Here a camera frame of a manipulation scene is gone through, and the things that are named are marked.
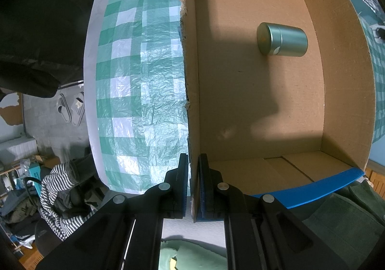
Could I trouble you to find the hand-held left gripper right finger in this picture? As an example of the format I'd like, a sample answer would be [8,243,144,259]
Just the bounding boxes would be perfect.
[192,153,349,270]

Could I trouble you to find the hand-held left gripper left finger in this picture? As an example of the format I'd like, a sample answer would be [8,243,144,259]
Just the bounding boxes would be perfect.
[36,153,189,270]

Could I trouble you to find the cardboard box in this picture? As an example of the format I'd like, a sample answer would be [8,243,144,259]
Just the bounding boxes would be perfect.
[180,0,376,222]

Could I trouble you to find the light green cloth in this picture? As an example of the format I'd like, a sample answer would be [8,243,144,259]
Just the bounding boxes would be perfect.
[160,239,228,270]

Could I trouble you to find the striped cloth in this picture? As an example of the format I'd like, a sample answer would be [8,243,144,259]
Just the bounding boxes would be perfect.
[39,162,97,240]

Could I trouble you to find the green checked tablecloth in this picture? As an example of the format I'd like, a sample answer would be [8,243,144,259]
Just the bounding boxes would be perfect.
[96,0,385,195]

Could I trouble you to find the dark green trousers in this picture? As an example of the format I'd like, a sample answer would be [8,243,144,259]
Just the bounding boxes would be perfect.
[301,180,385,270]

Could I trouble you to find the teal box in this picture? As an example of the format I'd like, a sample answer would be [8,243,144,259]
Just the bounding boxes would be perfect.
[26,165,43,195]

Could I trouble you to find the white storage box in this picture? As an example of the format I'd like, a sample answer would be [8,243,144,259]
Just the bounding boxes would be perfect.
[0,137,37,165]

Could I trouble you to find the green metal tin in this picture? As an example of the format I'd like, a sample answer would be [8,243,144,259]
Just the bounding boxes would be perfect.
[257,22,308,57]

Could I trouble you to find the dark cloth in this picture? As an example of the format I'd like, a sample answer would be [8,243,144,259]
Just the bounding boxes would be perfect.
[0,0,95,99]

